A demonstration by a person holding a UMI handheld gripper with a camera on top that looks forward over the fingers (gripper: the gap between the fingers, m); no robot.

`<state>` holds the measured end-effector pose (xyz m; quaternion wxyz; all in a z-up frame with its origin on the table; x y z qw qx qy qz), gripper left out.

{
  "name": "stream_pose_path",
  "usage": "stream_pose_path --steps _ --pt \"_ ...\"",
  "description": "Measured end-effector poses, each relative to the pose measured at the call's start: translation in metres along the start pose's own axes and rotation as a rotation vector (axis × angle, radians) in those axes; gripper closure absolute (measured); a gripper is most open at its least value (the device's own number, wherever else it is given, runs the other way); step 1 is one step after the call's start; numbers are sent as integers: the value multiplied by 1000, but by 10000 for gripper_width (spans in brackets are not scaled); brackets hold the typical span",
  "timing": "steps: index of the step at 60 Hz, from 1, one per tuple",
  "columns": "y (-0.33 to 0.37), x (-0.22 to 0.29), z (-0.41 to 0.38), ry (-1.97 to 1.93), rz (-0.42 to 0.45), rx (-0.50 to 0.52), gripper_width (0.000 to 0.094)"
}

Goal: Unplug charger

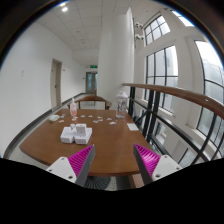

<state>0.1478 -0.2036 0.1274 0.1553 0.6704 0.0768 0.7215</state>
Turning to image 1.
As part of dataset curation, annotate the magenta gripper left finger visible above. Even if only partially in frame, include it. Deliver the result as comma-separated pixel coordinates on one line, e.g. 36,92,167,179
47,145,95,187

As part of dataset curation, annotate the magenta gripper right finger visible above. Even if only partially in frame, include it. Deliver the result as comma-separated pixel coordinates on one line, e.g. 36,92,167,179
133,144,182,185

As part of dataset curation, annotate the white charger plug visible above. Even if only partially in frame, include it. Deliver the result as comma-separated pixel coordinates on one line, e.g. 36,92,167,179
76,124,87,136

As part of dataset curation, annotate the white power strip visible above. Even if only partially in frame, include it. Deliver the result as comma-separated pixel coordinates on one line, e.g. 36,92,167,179
60,127,92,145

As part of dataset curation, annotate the white paper card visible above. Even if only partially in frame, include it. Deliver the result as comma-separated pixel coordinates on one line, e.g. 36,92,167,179
127,123,139,131

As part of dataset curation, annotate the white tissue pack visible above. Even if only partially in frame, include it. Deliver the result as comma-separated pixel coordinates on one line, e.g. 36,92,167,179
48,115,60,122

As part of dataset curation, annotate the hand sanitizer bottle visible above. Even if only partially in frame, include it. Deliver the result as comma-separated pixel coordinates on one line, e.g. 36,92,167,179
70,98,77,117

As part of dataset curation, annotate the clear plastic water jug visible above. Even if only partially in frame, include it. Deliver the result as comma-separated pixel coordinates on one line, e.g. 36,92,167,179
116,91,128,118

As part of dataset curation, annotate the wooden handrail with black railing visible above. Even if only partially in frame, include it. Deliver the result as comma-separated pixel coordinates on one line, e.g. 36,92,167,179
122,82,224,166

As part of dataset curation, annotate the grey double door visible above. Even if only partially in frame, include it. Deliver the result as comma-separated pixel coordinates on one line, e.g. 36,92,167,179
86,72,98,93

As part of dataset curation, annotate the green exit sign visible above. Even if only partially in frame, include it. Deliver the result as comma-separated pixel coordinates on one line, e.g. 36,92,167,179
90,65,98,69

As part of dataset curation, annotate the white side door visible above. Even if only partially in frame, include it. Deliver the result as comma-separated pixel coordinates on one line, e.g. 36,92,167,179
50,59,62,108

